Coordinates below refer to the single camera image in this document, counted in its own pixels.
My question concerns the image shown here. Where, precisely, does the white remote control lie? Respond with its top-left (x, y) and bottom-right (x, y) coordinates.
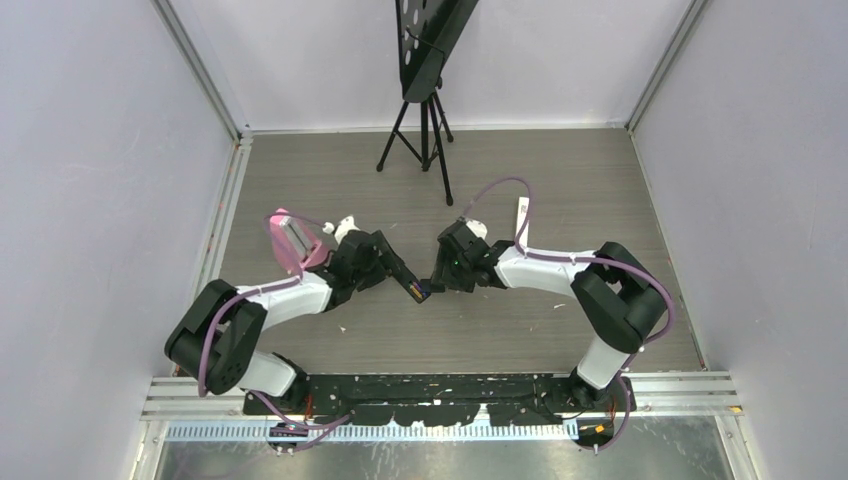
top-left (515, 196), bottom-right (530, 247)

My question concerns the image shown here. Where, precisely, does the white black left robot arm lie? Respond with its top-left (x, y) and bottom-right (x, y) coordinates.
top-left (164, 227), bottom-right (429, 414)

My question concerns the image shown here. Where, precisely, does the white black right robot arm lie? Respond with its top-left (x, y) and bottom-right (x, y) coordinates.
top-left (430, 218), bottom-right (675, 411)

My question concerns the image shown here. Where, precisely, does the pink metronome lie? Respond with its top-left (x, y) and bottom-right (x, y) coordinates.
top-left (263, 208), bottom-right (334, 277)

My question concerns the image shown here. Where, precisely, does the black music stand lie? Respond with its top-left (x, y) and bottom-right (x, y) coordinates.
top-left (376, 0), bottom-right (478, 206)

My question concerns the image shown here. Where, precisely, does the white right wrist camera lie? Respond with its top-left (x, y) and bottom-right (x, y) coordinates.
top-left (465, 219), bottom-right (488, 240)

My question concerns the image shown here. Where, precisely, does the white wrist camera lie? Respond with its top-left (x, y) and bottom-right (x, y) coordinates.
top-left (322, 215), bottom-right (360, 244)
top-left (465, 219), bottom-right (488, 240)

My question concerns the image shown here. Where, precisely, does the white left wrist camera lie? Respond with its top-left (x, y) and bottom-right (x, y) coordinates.
top-left (322, 215), bottom-right (360, 244)

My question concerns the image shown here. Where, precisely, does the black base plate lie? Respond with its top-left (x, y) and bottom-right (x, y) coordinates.
top-left (243, 373), bottom-right (632, 427)

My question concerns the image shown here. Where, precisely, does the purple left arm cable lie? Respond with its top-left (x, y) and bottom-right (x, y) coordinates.
top-left (196, 209), bottom-right (356, 454)

